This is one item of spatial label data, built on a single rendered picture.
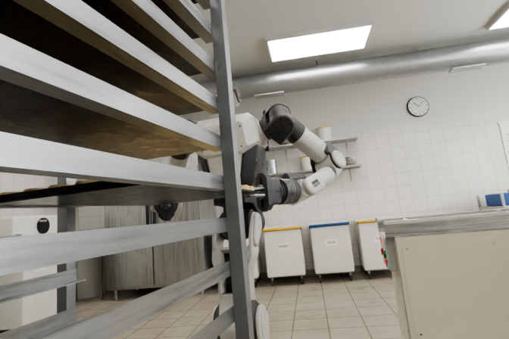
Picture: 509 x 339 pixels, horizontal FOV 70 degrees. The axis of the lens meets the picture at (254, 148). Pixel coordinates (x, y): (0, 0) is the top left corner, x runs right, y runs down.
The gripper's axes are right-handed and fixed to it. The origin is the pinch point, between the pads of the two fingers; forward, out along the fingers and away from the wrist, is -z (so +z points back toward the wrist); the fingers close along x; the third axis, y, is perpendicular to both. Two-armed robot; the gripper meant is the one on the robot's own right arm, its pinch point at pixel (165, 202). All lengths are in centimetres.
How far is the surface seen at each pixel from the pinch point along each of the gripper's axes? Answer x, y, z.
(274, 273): -85, 133, 366
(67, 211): -2.1, -23.3, -30.5
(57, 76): 9, -9, -91
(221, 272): -18, 11, -56
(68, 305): -24.2, -23.1, -30.2
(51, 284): -18.4, -25.5, -34.9
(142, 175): -1, -2, -78
